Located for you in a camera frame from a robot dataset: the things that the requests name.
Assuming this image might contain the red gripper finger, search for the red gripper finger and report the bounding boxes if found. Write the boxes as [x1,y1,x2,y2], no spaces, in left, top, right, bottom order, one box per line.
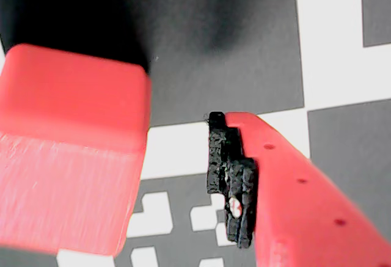
[206,111,391,267]

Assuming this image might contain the red cube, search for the red cube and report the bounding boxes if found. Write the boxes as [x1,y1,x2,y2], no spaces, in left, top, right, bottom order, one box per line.
[0,43,153,256]

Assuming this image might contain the black white marker checkerboard mat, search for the black white marker checkerboard mat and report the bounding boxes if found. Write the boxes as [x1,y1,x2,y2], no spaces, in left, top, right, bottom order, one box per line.
[0,0,391,267]

